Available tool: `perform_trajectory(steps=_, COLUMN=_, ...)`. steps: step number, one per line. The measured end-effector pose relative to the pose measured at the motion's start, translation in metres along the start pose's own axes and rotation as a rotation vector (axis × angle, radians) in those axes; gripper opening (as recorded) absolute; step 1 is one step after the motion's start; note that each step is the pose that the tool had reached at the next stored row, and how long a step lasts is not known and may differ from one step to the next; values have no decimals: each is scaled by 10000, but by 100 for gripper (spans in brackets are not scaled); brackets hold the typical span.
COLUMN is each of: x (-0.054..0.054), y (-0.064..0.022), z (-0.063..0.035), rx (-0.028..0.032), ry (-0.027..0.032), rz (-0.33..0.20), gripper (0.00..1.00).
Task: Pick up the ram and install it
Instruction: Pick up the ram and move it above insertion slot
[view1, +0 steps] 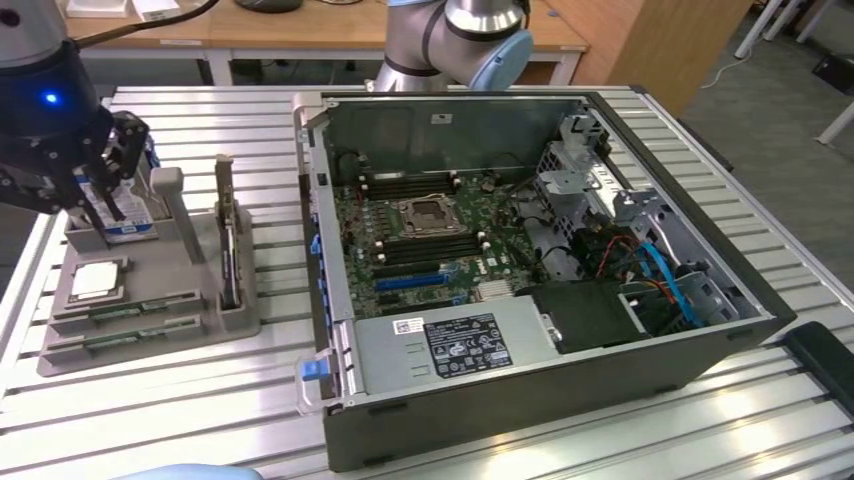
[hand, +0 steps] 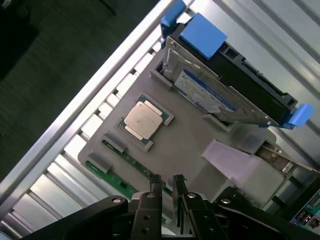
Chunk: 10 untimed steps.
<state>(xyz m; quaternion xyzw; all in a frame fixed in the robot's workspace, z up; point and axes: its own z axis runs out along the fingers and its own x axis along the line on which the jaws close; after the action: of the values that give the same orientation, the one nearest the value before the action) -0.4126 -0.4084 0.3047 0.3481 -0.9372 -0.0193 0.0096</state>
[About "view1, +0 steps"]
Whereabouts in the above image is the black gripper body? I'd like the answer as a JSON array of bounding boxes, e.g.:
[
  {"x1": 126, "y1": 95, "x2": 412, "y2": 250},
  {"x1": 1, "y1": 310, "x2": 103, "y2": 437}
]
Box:
[{"x1": 0, "y1": 41, "x2": 115, "y2": 174}]

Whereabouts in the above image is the green RAM stick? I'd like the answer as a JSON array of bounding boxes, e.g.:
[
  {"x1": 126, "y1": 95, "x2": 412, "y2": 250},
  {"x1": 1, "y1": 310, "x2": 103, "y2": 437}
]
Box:
[
  {"x1": 86, "y1": 296, "x2": 193, "y2": 321},
  {"x1": 79, "y1": 325, "x2": 189, "y2": 352}
]

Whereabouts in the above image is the black RAM slot bank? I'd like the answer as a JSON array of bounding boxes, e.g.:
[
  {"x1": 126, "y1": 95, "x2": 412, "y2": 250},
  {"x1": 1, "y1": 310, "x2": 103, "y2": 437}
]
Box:
[
  {"x1": 373, "y1": 230, "x2": 490, "y2": 265},
  {"x1": 358, "y1": 168, "x2": 462, "y2": 198}
]

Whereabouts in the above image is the silver CPU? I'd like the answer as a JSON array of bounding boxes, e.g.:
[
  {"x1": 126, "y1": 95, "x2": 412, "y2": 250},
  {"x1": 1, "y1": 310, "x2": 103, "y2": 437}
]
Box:
[{"x1": 67, "y1": 261, "x2": 125, "y2": 302}]

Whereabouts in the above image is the graphics card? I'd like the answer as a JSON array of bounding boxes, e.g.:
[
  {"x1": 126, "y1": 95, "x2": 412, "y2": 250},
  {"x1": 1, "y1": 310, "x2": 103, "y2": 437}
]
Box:
[{"x1": 212, "y1": 153, "x2": 245, "y2": 312}]

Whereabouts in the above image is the white box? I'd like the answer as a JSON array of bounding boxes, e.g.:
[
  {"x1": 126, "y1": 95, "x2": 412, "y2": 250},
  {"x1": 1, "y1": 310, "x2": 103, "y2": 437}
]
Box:
[{"x1": 129, "y1": 0, "x2": 180, "y2": 17}]

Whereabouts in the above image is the wooden desk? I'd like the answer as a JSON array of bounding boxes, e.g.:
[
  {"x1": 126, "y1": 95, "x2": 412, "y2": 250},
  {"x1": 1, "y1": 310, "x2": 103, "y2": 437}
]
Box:
[{"x1": 65, "y1": 0, "x2": 592, "y2": 87}]

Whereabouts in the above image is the grey parts rack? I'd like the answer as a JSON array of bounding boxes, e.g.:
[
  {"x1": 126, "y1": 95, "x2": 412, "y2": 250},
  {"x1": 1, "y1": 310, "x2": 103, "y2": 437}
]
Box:
[{"x1": 35, "y1": 153, "x2": 265, "y2": 379}]

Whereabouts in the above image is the CPU socket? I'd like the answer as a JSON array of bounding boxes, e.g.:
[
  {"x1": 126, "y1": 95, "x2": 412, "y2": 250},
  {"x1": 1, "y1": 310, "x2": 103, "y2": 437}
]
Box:
[{"x1": 390, "y1": 193, "x2": 473, "y2": 242}]

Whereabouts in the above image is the black expansion slot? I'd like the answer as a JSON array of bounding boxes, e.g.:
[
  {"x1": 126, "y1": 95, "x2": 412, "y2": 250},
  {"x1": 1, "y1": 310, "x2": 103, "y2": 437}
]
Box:
[{"x1": 368, "y1": 260, "x2": 442, "y2": 282}]

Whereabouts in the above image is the blue expansion slot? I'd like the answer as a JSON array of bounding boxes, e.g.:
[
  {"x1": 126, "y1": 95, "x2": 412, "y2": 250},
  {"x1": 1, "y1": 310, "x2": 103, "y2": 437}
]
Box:
[{"x1": 372, "y1": 273, "x2": 446, "y2": 295}]

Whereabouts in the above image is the green motherboard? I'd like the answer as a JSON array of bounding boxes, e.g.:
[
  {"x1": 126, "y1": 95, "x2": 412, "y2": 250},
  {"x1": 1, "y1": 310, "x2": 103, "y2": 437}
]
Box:
[{"x1": 329, "y1": 169, "x2": 556, "y2": 319}]

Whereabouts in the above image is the light blue rounded object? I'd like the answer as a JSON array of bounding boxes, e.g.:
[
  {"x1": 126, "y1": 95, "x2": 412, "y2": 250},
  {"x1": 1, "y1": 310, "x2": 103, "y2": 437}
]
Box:
[{"x1": 119, "y1": 461, "x2": 262, "y2": 480}]

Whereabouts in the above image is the grey power supply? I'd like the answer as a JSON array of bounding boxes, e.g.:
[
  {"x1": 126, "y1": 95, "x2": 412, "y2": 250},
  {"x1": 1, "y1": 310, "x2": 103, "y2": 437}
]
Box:
[{"x1": 350, "y1": 294, "x2": 562, "y2": 397}]

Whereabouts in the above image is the metal optical drive cage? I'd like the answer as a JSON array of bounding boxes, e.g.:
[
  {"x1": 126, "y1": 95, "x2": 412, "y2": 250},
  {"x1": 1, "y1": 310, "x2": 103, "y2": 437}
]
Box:
[{"x1": 530, "y1": 112, "x2": 632, "y2": 221}]

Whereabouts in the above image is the black fan shroud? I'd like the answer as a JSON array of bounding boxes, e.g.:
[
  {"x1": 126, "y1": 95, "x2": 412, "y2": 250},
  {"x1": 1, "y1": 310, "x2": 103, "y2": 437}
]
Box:
[{"x1": 530, "y1": 278, "x2": 653, "y2": 357}]

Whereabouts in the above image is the black open PC case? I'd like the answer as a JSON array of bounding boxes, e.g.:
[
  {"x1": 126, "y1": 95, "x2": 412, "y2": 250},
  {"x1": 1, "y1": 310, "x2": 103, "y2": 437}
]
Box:
[{"x1": 289, "y1": 89, "x2": 799, "y2": 474}]

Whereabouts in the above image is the wooden cabinet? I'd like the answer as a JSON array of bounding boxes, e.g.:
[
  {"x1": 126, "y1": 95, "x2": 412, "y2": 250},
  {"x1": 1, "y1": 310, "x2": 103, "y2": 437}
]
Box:
[{"x1": 571, "y1": 0, "x2": 776, "y2": 117}]

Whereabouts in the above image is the metal disk bay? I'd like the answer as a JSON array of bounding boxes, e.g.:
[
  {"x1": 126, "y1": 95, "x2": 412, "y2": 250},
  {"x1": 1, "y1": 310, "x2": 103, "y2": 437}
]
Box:
[{"x1": 611, "y1": 188, "x2": 763, "y2": 337}]

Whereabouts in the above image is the white table leg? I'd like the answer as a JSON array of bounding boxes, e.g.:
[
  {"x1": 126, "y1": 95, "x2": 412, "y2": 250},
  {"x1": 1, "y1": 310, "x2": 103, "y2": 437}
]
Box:
[{"x1": 813, "y1": 97, "x2": 854, "y2": 147}]

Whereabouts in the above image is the black box on floor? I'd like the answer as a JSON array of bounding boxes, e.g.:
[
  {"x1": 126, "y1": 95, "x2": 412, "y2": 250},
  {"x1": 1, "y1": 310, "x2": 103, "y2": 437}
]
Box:
[{"x1": 808, "y1": 51, "x2": 854, "y2": 95}]

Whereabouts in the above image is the black padded object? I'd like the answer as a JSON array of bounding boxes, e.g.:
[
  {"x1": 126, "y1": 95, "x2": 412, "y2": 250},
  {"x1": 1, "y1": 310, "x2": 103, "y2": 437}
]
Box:
[{"x1": 777, "y1": 321, "x2": 854, "y2": 402}]

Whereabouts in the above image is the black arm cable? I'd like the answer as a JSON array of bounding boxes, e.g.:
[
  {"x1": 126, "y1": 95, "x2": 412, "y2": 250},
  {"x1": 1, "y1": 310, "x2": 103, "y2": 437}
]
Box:
[{"x1": 65, "y1": 0, "x2": 222, "y2": 50}]

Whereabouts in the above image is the red wire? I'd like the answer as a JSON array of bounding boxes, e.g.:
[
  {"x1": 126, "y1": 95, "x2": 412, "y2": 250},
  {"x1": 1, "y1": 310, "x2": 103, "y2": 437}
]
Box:
[{"x1": 595, "y1": 233, "x2": 643, "y2": 277}]

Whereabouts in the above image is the blue wire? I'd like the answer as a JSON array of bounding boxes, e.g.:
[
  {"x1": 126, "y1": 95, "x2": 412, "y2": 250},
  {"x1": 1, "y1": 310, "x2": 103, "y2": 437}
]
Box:
[{"x1": 633, "y1": 238, "x2": 703, "y2": 329}]

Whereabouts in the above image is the white floor cable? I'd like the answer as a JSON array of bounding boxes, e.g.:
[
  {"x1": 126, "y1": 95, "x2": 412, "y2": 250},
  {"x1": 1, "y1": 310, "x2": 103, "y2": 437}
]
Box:
[{"x1": 697, "y1": 53, "x2": 747, "y2": 92}]

